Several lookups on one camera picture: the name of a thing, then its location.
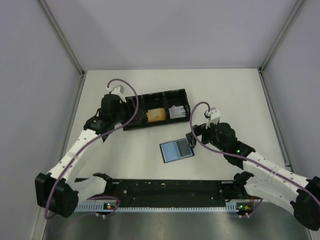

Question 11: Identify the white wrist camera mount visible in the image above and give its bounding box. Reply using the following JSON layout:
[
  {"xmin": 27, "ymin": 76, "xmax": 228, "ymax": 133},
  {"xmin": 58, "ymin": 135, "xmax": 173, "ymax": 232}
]
[
  {"xmin": 106, "ymin": 85, "xmax": 127, "ymax": 103},
  {"xmin": 204, "ymin": 107, "xmax": 221, "ymax": 129}
]

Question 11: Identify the white slotted cable duct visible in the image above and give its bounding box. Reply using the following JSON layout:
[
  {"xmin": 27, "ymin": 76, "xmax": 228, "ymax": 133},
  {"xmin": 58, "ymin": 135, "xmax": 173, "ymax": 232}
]
[{"xmin": 74, "ymin": 201, "xmax": 241, "ymax": 213}]

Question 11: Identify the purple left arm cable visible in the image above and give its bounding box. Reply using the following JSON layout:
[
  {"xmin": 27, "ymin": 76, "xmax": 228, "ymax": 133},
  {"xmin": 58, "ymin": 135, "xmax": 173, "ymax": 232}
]
[{"xmin": 44, "ymin": 78, "xmax": 140, "ymax": 221}]

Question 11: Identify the aluminium frame rail left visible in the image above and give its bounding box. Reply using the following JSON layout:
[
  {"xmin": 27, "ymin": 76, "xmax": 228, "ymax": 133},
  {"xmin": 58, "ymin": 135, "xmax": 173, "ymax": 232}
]
[{"xmin": 37, "ymin": 0, "xmax": 87, "ymax": 183}]

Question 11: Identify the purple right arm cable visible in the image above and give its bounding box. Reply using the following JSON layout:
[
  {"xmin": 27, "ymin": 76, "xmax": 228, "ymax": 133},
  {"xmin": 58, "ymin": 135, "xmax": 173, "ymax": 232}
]
[{"xmin": 190, "ymin": 101, "xmax": 311, "ymax": 218}]

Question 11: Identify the blue leather card holder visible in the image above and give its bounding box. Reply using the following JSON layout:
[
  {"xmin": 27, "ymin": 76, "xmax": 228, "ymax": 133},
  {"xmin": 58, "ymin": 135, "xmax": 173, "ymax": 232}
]
[{"xmin": 159, "ymin": 138, "xmax": 195, "ymax": 164}]

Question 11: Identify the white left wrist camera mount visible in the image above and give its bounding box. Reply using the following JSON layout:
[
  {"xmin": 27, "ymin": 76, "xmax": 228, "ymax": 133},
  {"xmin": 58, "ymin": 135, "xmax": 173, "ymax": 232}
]
[{"xmin": 106, "ymin": 85, "xmax": 127, "ymax": 103}]

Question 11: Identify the black three-compartment tray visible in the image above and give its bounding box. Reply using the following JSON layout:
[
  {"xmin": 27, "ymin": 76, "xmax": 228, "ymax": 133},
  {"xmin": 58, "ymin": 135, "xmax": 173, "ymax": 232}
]
[{"xmin": 123, "ymin": 88, "xmax": 191, "ymax": 131}]

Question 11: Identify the aluminium frame rail right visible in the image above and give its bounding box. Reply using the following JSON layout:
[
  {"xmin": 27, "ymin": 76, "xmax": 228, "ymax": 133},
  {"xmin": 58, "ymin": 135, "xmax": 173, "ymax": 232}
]
[{"xmin": 258, "ymin": 0, "xmax": 306, "ymax": 173}]

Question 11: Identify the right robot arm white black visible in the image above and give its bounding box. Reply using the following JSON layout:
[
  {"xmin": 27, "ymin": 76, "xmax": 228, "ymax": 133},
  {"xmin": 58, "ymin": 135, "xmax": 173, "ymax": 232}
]
[{"xmin": 186, "ymin": 122, "xmax": 320, "ymax": 231}]

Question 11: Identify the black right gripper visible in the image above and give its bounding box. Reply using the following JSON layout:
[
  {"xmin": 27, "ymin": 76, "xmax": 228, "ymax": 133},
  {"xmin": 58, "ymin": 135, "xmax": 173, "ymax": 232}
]
[{"xmin": 186, "ymin": 118, "xmax": 227, "ymax": 153}]

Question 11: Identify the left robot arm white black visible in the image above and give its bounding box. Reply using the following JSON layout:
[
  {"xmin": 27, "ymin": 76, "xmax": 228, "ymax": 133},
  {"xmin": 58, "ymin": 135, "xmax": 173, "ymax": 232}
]
[{"xmin": 35, "ymin": 94, "xmax": 130, "ymax": 220}]

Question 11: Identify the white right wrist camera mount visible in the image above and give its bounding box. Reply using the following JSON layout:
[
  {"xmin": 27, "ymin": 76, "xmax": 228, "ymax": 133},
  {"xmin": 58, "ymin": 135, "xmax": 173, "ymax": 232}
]
[{"xmin": 204, "ymin": 107, "xmax": 221, "ymax": 129}]

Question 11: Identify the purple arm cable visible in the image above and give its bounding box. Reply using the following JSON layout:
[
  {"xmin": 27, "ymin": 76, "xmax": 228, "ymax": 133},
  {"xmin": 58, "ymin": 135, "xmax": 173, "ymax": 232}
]
[
  {"xmin": 44, "ymin": 78, "xmax": 140, "ymax": 221},
  {"xmin": 190, "ymin": 101, "xmax": 311, "ymax": 218}
]

